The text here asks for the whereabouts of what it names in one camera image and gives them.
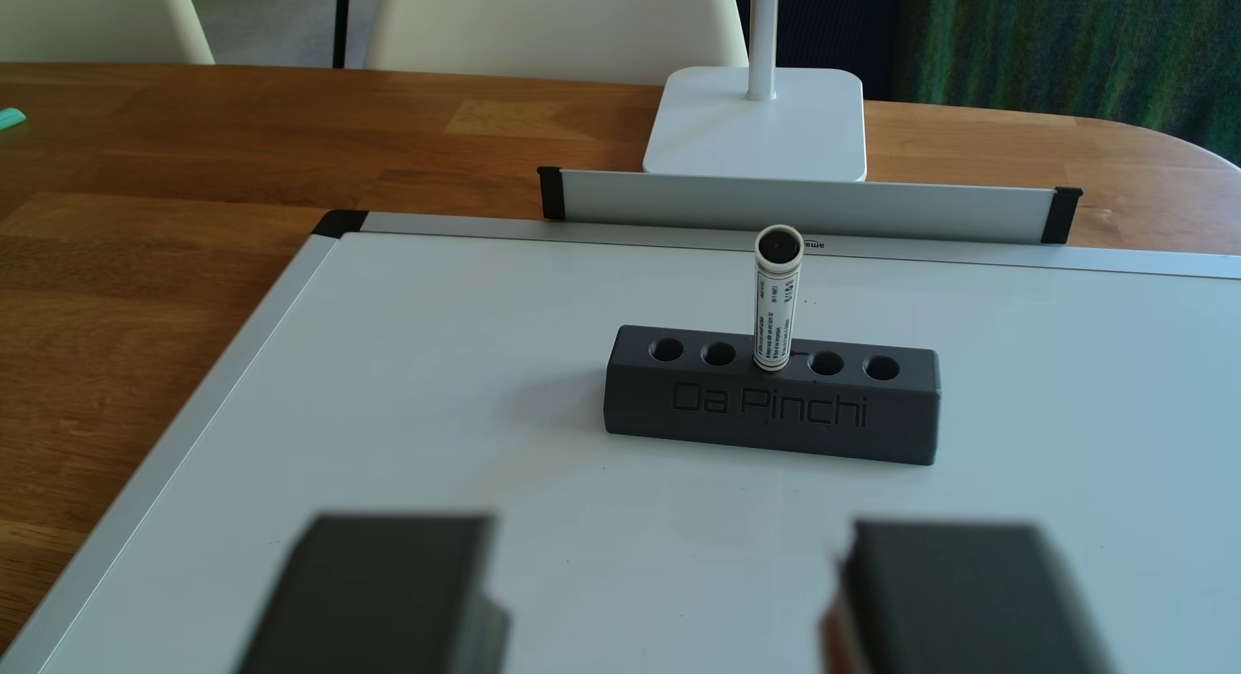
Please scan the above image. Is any white whiteboard marker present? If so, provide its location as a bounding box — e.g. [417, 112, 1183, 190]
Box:
[752, 225, 805, 373]

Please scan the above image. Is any grey Da Pinchi pen holder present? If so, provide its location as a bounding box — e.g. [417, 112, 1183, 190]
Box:
[603, 325, 942, 467]

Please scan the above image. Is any aluminium whiteboard pen tray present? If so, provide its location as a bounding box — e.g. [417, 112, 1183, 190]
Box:
[536, 166, 1084, 247]

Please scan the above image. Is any white stand with square base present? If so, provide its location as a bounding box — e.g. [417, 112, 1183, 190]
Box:
[642, 0, 867, 185]

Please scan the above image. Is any green curtain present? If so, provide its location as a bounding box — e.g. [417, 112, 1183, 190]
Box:
[892, 0, 1241, 166]

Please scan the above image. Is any white chair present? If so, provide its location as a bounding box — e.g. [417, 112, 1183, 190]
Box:
[0, 0, 217, 67]
[363, 0, 750, 86]

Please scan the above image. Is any whiteboard with aluminium frame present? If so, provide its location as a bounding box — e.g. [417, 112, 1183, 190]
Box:
[0, 209, 1241, 674]

